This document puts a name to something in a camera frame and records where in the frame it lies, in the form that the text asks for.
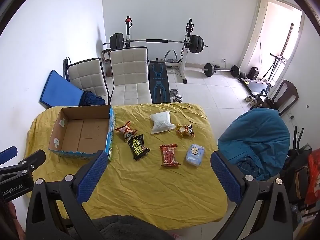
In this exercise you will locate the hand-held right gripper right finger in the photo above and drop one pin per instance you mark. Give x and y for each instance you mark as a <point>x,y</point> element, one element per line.
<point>226,177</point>

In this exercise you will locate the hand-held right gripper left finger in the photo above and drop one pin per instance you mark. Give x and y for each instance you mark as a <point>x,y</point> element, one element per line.
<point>92,176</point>

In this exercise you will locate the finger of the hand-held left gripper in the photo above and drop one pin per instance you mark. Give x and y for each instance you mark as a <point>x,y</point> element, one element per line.
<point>27,162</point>
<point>8,155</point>

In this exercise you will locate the light blue tissue pack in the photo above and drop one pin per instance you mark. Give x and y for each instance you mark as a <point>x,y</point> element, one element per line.
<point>195,155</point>

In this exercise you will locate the cardboard box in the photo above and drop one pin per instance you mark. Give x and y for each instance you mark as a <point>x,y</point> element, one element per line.
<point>82,133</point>

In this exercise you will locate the black snack packet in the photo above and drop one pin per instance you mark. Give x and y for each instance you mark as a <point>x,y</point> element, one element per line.
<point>138,147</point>

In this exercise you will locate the orange snack packet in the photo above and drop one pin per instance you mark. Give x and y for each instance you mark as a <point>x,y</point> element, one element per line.
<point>126,131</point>

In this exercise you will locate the red snack packet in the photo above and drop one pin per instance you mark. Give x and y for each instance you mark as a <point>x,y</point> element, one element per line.
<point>170,156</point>

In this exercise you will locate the yellow snack packet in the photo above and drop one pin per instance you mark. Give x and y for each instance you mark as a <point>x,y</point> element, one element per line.
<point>185,130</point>

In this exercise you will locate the white soft pouch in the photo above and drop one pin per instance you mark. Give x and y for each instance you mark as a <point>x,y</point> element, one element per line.
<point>162,123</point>

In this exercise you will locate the teal jacket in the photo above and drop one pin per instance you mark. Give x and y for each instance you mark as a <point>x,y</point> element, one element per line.
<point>257,140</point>

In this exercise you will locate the person's grey fleece clothing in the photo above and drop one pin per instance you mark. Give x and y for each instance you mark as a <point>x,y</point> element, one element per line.
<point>130,227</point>

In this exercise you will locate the yellow tablecloth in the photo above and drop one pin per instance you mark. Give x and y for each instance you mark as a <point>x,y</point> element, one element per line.
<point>155,192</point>

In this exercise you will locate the black backpack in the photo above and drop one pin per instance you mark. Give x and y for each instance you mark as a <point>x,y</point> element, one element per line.
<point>296,177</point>

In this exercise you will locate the dark blue bag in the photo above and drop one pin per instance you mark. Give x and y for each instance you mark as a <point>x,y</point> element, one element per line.
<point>92,98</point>

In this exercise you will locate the blue folded mat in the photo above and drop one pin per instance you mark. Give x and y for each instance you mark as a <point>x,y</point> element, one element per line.
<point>60,90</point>

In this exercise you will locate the pair of shoes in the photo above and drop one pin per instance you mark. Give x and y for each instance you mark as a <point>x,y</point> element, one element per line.
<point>250,100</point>

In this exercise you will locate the red bag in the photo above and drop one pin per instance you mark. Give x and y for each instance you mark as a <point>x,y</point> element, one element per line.
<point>313,177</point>

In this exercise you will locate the chrome dumbbell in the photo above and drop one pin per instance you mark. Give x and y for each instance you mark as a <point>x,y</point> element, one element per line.
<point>176,95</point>

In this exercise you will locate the black treadmill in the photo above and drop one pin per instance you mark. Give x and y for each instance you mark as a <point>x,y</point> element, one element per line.
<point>256,86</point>

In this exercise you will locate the cream padded chair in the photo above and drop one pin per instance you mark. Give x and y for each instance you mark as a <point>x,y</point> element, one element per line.
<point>128,72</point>
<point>86,77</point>

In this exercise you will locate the dark wooden chair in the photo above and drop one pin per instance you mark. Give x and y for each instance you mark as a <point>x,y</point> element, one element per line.
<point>287,92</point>

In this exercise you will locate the black speaker box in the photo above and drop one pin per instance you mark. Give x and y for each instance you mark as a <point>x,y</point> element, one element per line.
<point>255,73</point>

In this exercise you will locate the short barbell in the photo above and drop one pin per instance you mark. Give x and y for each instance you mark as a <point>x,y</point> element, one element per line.
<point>208,70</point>

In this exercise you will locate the black weight bench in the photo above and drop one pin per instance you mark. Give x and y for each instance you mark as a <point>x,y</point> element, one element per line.
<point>158,82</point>

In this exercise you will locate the black tripod stand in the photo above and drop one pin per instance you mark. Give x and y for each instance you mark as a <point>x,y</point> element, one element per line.
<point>275,63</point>

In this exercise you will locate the white squat rack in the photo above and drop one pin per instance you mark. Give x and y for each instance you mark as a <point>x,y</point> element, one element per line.
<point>187,52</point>

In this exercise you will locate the long barbell with black plates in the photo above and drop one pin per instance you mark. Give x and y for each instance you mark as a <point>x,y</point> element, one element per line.
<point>156,40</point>

